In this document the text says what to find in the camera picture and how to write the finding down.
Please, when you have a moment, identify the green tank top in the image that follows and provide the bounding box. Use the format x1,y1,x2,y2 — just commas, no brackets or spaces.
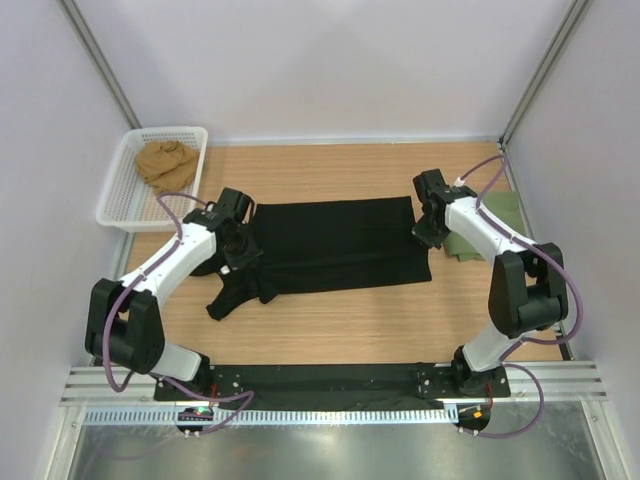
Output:
444,192,526,264

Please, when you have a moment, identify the black tank top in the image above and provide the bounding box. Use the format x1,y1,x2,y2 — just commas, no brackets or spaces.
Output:
207,196,432,320

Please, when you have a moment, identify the white plastic basket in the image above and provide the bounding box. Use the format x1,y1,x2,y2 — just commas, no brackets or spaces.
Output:
95,126,208,233

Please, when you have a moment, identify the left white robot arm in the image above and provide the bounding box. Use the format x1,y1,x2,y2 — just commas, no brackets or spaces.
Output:
85,188,262,400

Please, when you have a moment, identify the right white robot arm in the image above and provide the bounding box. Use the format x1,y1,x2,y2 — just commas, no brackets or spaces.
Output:
412,169,569,396

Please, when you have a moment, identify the orange garment in basket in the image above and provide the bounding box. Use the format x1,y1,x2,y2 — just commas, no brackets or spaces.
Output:
135,141,200,195

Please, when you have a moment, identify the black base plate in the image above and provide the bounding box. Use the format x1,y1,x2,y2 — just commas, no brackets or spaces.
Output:
178,363,511,410

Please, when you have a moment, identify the slotted grey cable duct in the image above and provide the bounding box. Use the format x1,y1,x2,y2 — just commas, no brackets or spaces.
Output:
83,404,458,426

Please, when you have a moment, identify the aluminium frame rail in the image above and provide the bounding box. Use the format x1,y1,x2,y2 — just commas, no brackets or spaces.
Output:
60,361,608,405

